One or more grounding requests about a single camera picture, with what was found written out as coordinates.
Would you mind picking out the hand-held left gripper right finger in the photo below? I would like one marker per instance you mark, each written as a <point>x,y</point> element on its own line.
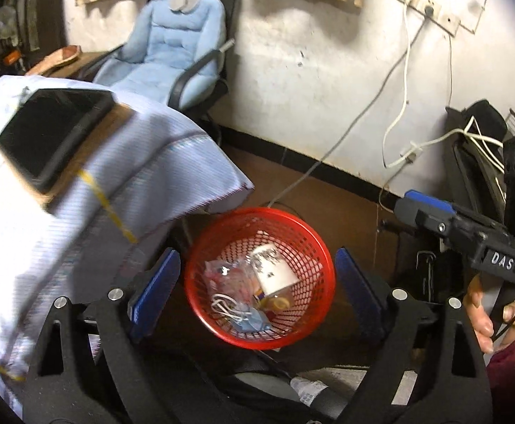
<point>359,291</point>

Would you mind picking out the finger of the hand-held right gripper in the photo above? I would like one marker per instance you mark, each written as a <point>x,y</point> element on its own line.
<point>421,216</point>

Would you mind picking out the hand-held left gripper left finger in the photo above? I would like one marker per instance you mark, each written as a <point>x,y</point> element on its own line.
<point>156,291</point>

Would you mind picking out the red plastic mesh basket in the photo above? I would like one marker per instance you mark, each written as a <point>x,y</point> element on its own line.
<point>222,234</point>

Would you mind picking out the white printed paper cup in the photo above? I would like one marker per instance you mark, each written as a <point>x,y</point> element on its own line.
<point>273,271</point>

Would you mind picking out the person's right hand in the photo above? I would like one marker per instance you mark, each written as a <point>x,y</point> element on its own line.
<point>476,313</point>

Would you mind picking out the black bag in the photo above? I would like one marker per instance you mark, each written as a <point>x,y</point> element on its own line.
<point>465,163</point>

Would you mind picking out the black tablet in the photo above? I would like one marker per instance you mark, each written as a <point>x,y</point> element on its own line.
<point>50,128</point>

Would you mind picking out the black office chair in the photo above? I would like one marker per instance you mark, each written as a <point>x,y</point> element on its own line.
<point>187,81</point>

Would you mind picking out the blue chair cushion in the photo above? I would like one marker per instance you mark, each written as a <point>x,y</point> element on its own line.
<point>164,44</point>

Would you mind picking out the tan wooden object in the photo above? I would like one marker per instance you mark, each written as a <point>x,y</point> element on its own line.
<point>59,58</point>

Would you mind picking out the white wall power strip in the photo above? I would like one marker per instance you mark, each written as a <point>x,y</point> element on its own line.
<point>416,2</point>

